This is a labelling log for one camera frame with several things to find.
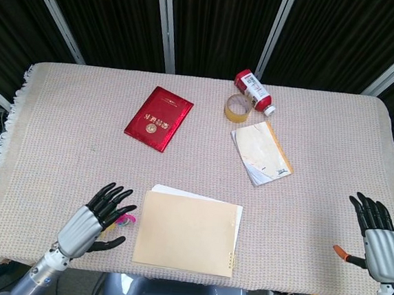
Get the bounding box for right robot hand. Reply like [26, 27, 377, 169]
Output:
[330, 190, 394, 284]

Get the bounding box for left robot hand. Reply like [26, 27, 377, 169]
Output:
[54, 177, 139, 264]

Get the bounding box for pink multicolour plastic toy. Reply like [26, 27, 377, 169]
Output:
[103, 210, 138, 236]

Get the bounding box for pink woven tablecloth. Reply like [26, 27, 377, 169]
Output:
[0, 57, 394, 295]

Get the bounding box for tan manila folder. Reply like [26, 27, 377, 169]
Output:
[131, 182, 245, 279]

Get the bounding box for red certificate booklet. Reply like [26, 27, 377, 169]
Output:
[122, 83, 196, 155]

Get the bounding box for worn cream paperback book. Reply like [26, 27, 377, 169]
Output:
[226, 118, 298, 190]

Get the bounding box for clear tape roll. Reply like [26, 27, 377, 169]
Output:
[223, 91, 254, 124]

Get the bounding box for red bottle with white cap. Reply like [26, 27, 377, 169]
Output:
[231, 67, 280, 118]

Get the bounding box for black pleated curtain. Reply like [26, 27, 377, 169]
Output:
[0, 0, 394, 159]

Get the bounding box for white partition frame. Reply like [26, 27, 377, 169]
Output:
[0, 0, 394, 144]

